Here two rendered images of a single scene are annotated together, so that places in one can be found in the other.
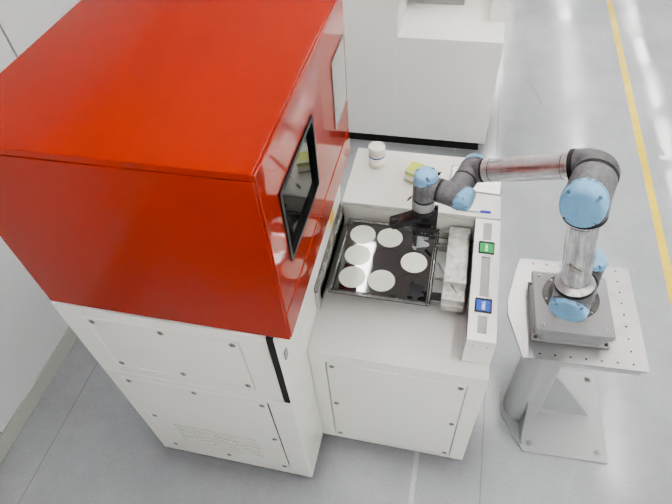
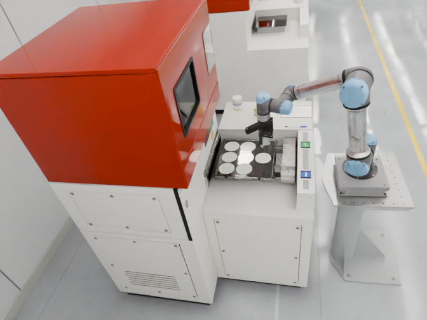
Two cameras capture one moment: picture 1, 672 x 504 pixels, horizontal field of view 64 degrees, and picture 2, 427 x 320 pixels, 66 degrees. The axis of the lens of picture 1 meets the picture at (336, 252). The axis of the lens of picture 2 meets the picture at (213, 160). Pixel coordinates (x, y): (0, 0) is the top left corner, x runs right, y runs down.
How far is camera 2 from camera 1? 0.34 m
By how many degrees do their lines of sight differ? 9
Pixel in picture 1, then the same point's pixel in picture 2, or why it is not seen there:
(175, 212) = (115, 102)
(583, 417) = (382, 258)
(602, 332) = (380, 185)
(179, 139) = (115, 60)
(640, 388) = (417, 238)
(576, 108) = not seen: hidden behind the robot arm
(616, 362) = (393, 203)
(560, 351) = (356, 200)
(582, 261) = (359, 133)
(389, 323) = (250, 193)
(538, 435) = (354, 270)
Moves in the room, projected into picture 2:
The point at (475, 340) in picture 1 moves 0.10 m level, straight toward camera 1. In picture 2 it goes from (302, 193) to (298, 207)
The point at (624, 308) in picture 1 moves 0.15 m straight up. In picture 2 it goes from (394, 174) to (400, 154)
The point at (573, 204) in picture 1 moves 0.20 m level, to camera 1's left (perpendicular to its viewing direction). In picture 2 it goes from (347, 94) to (302, 101)
